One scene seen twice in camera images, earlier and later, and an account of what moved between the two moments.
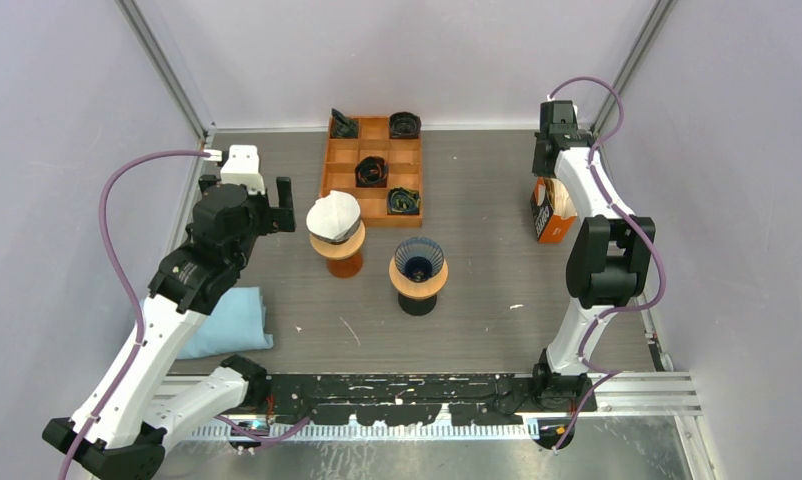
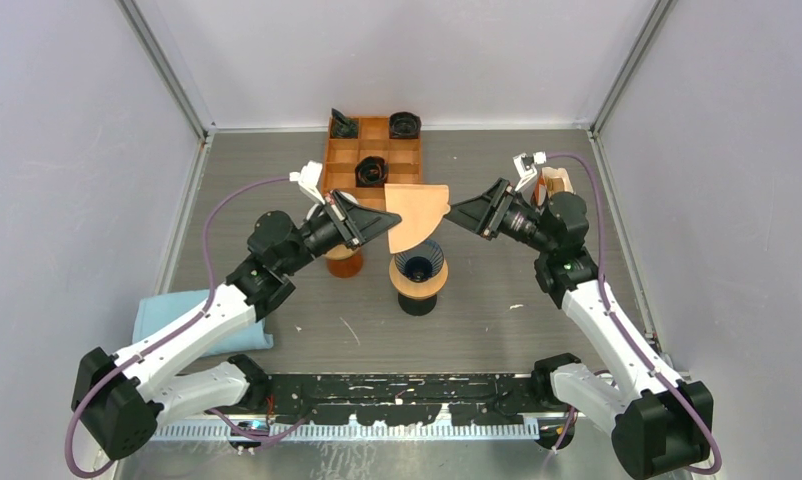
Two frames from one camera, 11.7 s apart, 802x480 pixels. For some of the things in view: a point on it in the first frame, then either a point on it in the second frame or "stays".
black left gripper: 278,218 → 359,224
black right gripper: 538,167 → 486,212
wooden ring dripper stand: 340,251 stays
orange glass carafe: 346,267 stays
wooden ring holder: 414,289 stays
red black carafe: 417,307 stays
